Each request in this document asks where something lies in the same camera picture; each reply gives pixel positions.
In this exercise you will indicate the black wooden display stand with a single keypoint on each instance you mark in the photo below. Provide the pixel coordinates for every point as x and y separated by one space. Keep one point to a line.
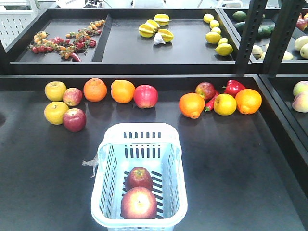
242 172

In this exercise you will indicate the pale peach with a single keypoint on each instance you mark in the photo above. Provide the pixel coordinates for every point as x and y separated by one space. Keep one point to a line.
300 102
300 87

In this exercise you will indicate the white garlic bulb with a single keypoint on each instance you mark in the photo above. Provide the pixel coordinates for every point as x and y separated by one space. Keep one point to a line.
158 39

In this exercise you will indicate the bright red apple left tray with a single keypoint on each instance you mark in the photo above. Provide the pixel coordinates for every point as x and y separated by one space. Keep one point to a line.
145 96

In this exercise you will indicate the dark red apple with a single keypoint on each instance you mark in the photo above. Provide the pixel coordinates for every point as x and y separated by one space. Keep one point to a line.
139 177
139 203

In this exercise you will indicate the light blue plastic basket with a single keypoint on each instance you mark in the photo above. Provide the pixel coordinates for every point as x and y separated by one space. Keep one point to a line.
153 146

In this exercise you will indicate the cherry tomato vine cluster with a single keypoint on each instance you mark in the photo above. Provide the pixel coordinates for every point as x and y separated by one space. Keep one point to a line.
77 42

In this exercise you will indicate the pink striped apple rear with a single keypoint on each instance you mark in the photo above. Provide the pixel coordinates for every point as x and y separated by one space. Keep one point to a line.
72 96

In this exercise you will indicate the yellow apple rear left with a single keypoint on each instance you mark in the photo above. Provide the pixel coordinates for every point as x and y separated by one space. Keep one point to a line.
55 90

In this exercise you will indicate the pale peach front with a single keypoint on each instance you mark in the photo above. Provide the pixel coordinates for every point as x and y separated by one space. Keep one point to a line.
300 102

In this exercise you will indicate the orange fruit far left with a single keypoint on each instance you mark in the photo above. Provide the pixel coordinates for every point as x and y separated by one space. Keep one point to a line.
122 91

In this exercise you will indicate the dark red chili upper tray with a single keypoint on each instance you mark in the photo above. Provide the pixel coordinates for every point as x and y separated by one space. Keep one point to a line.
75 57

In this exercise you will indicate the orange fruit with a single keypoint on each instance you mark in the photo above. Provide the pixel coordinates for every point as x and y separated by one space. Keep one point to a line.
95 90
248 101
191 105
122 91

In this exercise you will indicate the red bell pepper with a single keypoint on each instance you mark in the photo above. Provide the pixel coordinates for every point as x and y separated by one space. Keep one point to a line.
233 87

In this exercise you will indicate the yellow apple front left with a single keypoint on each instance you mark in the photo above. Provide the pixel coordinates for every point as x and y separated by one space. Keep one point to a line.
54 112

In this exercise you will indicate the red apple beside yellow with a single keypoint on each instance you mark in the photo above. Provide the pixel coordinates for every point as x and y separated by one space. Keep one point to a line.
74 119

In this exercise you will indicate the red green apple rear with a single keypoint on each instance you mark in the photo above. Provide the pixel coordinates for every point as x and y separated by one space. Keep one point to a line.
206 90

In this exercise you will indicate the yellow round fruit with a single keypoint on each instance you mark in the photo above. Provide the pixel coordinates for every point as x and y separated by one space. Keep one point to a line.
225 104

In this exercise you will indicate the orange fruit right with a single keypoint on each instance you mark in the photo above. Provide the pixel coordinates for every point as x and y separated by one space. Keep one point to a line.
248 101

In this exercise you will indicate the red chili pepper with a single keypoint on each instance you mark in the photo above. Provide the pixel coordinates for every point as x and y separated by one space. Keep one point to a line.
210 104

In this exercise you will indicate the pale peach rear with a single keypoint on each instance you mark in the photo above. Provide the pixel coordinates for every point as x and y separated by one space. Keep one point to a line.
300 87

